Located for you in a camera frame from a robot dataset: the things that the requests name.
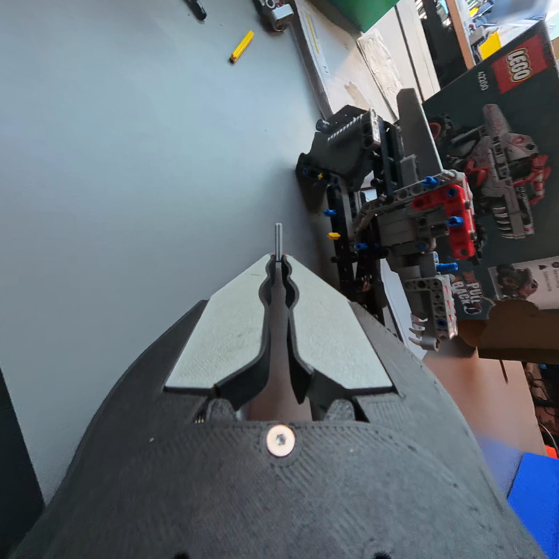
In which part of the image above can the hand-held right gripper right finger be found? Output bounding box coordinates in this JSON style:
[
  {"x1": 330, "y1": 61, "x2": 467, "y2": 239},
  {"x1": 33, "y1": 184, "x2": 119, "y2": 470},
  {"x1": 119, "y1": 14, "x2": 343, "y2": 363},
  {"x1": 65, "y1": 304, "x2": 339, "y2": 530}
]
[{"x1": 282, "y1": 254, "x2": 397, "y2": 414}]

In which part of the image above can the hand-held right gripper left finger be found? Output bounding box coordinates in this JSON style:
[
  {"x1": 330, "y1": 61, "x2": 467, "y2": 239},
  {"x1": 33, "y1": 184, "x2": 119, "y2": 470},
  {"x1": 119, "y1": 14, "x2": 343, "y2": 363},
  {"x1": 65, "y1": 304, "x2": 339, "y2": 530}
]
[{"x1": 164, "y1": 254, "x2": 277, "y2": 408}]

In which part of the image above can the partly built toy truck model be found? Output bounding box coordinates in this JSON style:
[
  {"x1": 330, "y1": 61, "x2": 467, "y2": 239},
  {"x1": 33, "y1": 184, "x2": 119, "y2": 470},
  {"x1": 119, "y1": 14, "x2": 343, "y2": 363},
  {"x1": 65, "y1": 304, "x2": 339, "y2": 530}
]
[{"x1": 296, "y1": 89, "x2": 482, "y2": 352}]

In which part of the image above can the black toy truck set box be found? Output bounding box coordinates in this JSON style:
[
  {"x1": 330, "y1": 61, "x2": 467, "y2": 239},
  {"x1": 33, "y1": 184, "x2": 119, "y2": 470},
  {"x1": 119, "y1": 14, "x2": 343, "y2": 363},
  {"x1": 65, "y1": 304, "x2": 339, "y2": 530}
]
[{"x1": 421, "y1": 19, "x2": 559, "y2": 364}]

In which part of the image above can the blue plastic bin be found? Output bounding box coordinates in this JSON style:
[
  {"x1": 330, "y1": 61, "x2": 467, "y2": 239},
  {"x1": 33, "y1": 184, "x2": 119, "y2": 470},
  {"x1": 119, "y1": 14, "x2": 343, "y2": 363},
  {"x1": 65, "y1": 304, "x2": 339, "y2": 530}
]
[{"x1": 506, "y1": 452, "x2": 559, "y2": 559}]

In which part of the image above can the white sticker sheet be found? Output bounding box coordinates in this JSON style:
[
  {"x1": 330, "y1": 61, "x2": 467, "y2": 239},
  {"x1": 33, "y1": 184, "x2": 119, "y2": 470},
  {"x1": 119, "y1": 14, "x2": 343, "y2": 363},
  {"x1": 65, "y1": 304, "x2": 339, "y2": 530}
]
[{"x1": 357, "y1": 28, "x2": 440, "y2": 124}]

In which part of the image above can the open instruction booklet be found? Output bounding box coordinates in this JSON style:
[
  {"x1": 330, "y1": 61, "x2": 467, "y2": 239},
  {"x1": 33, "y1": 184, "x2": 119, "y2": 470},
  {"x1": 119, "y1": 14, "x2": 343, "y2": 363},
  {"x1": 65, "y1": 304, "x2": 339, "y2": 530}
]
[{"x1": 288, "y1": 0, "x2": 399, "y2": 128}]

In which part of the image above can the small yellow axle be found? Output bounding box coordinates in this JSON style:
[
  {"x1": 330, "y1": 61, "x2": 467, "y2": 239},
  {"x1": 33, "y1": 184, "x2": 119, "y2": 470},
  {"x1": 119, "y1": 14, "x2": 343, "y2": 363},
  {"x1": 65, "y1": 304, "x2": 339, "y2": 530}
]
[{"x1": 229, "y1": 30, "x2": 255, "y2": 64}]

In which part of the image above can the grey angled beam piece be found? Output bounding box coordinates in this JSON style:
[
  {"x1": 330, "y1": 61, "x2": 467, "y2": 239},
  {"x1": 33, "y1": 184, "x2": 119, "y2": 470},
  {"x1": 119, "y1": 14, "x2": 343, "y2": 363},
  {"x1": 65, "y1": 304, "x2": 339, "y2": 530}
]
[{"x1": 252, "y1": 0, "x2": 298, "y2": 32}]

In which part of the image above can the cluttered background shelf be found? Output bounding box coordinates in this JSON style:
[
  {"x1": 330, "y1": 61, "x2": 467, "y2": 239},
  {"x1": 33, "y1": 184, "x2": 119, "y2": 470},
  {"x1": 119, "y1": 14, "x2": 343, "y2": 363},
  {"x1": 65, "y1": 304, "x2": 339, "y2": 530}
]
[{"x1": 417, "y1": 0, "x2": 559, "y2": 76}]

